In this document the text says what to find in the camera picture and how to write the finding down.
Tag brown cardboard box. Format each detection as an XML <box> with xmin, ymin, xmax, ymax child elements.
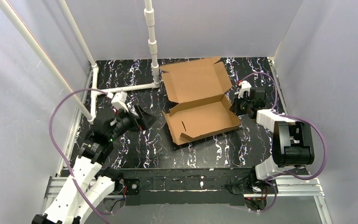
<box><xmin>160</xmin><ymin>56</ymin><xmax>241</xmax><ymax>145</ymax></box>

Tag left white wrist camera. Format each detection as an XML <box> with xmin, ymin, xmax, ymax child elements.
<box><xmin>111</xmin><ymin>91</ymin><xmax>129</xmax><ymax>112</ymax></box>

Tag white pvc pipe frame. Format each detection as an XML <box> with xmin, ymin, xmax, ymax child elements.
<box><xmin>0</xmin><ymin>0</ymin><xmax>163</xmax><ymax>125</ymax></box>

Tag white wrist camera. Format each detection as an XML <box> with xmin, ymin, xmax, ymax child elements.
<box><xmin>238</xmin><ymin>81</ymin><xmax>252</xmax><ymax>98</ymax></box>
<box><xmin>111</xmin><ymin>91</ymin><xmax>129</xmax><ymax>112</ymax></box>

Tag purple cable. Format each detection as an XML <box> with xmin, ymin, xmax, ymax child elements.
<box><xmin>48</xmin><ymin>89</ymin><xmax>118</xmax><ymax>224</ymax></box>
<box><xmin>241</xmin><ymin>71</ymin><xmax>328</xmax><ymax>213</ymax></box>

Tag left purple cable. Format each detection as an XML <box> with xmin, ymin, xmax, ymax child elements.
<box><xmin>48</xmin><ymin>89</ymin><xmax>118</xmax><ymax>224</ymax></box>

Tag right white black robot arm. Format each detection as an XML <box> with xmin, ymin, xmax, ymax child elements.
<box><xmin>230</xmin><ymin>87</ymin><xmax>315</xmax><ymax>181</ymax></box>

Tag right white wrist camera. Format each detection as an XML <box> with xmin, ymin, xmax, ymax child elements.
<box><xmin>238</xmin><ymin>81</ymin><xmax>252</xmax><ymax>98</ymax></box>

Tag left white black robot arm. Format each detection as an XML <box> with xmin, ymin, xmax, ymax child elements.
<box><xmin>32</xmin><ymin>105</ymin><xmax>157</xmax><ymax>224</ymax></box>

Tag aluminium rail base frame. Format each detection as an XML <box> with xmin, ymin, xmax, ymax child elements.
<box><xmin>40</xmin><ymin>57</ymin><xmax>334</xmax><ymax>224</ymax></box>

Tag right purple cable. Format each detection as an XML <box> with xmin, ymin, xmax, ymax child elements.
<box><xmin>241</xmin><ymin>71</ymin><xmax>328</xmax><ymax>213</ymax></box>

